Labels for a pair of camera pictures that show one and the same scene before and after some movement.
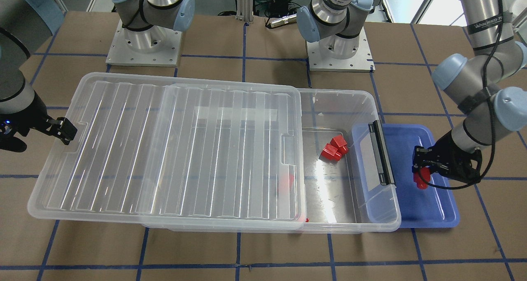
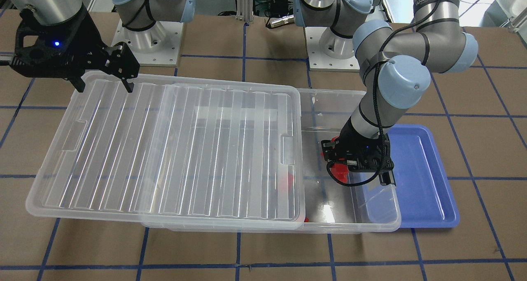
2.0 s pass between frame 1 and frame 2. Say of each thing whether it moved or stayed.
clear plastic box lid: stayed
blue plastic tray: stayed
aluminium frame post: stayed
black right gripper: moved
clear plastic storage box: stayed
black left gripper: moved
